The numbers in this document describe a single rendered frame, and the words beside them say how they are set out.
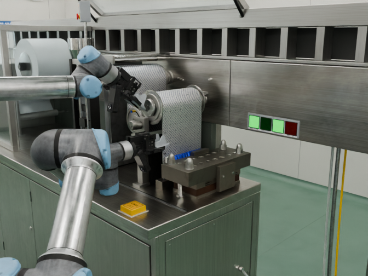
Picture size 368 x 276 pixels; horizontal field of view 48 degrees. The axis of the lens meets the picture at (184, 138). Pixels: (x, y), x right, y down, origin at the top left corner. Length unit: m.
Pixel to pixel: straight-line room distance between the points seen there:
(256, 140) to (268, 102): 3.02
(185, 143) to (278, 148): 2.84
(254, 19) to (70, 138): 0.94
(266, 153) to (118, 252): 3.22
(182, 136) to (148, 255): 0.56
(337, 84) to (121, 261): 1.06
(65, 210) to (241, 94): 1.02
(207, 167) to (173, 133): 0.22
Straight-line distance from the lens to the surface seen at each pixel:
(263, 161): 4.75
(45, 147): 1.20
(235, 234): 1.84
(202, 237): 1.67
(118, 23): 2.46
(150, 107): 1.71
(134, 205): 1.57
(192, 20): 2.01
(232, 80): 1.84
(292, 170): 4.56
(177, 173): 1.63
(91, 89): 1.40
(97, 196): 1.75
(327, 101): 1.61
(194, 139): 1.86
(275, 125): 1.72
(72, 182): 1.11
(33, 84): 1.38
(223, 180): 1.73
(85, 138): 1.18
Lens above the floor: 1.55
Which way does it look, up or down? 14 degrees down
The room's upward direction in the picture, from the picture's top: straight up
